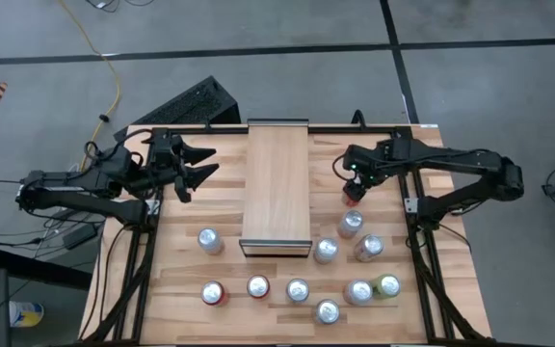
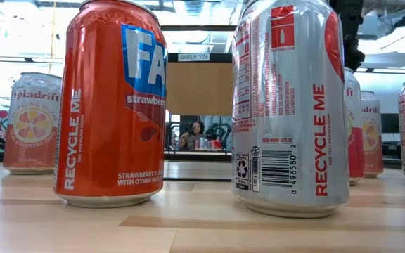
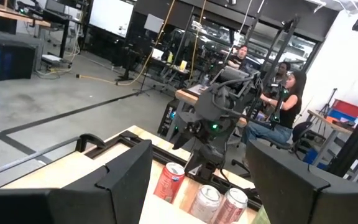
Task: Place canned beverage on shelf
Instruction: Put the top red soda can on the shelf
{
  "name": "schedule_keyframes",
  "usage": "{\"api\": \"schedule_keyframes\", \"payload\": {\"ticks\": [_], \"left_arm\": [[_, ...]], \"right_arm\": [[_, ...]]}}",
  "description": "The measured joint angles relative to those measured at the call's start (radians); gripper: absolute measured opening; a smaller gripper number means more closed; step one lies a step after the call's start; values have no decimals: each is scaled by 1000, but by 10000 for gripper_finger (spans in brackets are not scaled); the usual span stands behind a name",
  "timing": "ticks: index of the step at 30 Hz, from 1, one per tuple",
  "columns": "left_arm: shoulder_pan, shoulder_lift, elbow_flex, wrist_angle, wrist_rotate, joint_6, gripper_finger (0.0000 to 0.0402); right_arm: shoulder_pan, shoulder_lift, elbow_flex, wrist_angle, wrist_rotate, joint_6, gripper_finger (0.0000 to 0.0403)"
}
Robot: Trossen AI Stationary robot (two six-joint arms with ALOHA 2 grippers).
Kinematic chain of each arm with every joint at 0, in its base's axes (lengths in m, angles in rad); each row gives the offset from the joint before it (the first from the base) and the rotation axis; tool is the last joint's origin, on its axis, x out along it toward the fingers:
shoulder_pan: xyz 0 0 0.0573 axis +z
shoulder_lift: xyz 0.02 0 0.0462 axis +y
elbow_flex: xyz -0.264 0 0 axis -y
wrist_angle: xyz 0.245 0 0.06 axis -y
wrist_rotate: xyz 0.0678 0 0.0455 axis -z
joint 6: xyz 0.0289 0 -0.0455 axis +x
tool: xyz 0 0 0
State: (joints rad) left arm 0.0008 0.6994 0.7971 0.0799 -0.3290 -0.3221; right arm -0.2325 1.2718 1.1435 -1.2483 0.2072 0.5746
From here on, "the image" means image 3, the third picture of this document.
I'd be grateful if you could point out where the person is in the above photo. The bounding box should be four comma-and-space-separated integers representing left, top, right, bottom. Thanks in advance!
227, 44, 250, 70
273, 61, 291, 85
241, 70, 308, 147

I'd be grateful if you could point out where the black office chair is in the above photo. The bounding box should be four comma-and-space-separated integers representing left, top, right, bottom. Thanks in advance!
231, 121, 315, 178

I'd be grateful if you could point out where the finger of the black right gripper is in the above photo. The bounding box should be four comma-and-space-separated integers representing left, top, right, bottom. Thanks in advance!
172, 123, 200, 150

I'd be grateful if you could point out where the blue storage bin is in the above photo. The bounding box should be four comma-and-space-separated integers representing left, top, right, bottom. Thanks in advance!
327, 108, 358, 123

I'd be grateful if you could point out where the black rig post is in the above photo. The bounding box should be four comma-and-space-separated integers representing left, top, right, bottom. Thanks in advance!
326, 96, 358, 178

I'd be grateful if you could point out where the silver diet cola can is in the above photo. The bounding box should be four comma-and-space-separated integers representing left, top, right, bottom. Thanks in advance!
211, 187, 249, 224

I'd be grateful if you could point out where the red storage bin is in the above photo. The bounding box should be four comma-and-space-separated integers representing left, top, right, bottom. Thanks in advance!
331, 98, 358, 119

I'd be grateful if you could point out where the white board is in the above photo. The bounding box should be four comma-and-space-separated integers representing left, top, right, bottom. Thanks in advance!
88, 0, 135, 39

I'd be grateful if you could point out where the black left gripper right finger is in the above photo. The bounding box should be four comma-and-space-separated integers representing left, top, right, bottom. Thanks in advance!
246, 139, 358, 224

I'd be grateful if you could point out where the wooden table with metal legs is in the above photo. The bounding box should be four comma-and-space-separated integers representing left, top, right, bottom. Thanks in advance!
306, 109, 358, 183

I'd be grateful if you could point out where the grey panel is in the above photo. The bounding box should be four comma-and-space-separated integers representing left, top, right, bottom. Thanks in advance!
144, 13, 165, 34

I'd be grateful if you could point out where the wooden work table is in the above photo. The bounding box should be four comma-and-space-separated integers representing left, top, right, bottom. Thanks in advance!
157, 83, 248, 141

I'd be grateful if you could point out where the black light stand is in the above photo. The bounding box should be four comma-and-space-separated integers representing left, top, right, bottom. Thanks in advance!
132, 46, 155, 97

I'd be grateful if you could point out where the red soda can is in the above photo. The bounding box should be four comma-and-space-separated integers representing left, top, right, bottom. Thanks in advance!
153, 161, 186, 205

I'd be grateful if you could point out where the yellow hanging cable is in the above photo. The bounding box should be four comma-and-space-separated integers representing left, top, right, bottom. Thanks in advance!
188, 0, 208, 80

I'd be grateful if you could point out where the wooden desk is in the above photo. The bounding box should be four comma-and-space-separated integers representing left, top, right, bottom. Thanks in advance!
0, 2, 71, 59

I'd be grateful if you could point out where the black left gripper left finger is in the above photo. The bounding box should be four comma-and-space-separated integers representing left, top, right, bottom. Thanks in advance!
0, 139, 154, 224

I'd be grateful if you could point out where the pink Spindrift can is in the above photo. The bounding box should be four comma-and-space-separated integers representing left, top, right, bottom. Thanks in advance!
188, 184, 223, 224

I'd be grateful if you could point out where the black hook clamp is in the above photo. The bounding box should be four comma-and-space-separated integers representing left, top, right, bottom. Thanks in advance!
75, 133, 107, 154

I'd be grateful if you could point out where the black tripod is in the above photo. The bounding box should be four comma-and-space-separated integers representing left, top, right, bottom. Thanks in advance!
317, 88, 338, 125

